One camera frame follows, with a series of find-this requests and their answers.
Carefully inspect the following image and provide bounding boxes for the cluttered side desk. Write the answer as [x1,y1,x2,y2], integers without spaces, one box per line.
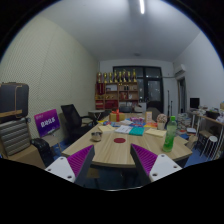
[188,108,224,158]

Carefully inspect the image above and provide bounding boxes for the orange book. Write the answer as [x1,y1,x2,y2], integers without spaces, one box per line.
[144,122,158,130]

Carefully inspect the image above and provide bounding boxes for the black bag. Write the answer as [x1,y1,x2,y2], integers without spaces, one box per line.
[30,137,56,168]

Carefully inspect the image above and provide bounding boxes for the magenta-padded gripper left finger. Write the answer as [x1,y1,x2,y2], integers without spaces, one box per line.
[44,144,96,187]

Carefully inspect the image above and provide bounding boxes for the silver ribbed suitcase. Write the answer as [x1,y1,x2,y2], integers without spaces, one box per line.
[0,117,33,157]

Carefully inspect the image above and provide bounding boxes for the blue book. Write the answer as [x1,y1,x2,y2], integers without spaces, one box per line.
[131,121,146,128]

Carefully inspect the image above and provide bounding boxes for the white paper booklet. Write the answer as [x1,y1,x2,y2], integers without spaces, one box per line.
[114,124,134,135]

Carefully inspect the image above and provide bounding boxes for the pink packaged box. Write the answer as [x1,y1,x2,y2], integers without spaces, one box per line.
[129,116,145,124]

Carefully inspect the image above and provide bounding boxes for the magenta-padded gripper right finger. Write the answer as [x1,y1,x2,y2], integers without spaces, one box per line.
[129,143,183,186]

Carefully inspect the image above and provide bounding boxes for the teal book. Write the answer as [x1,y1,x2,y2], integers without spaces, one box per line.
[128,126,146,137]

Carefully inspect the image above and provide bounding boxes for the green-capped clear drink bottle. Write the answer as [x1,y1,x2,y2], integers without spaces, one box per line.
[162,115,178,153]

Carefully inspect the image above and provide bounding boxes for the dark brown suitcase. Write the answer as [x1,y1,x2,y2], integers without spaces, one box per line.
[0,81,30,124]

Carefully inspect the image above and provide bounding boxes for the black office chair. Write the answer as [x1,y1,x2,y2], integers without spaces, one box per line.
[60,103,96,141]

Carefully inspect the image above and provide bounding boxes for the pale yellow notebook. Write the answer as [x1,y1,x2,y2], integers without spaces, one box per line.
[144,127,167,138]

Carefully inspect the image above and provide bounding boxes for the dark glass door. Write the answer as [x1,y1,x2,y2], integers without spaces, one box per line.
[112,65,165,114]

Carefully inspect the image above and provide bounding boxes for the black computer monitor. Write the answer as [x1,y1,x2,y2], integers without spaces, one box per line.
[189,97,201,110]

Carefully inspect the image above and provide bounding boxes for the purple sign board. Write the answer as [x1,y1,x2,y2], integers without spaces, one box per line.
[33,108,61,138]

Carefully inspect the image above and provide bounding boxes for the white wall air conditioner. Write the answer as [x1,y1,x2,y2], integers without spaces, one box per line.
[174,63,188,78]

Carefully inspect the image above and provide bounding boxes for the yellow paper sheet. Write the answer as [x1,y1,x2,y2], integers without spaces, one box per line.
[97,123,117,133]

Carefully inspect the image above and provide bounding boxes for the small stainless steel cup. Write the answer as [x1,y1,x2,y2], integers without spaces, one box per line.
[90,131,103,142]

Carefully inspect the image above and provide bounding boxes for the white round stool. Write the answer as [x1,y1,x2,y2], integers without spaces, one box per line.
[203,135,219,158]

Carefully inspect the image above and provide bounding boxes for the orange standing card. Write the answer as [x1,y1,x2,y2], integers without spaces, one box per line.
[144,111,153,124]

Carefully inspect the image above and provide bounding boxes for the wooden shelf unit with trophies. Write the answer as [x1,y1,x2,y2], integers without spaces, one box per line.
[95,68,140,111]

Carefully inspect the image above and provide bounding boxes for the pink flowers in white pot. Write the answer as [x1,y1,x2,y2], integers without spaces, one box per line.
[156,113,168,131]

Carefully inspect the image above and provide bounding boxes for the yellow gift box red ribbon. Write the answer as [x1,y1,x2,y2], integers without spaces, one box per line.
[109,109,126,123]

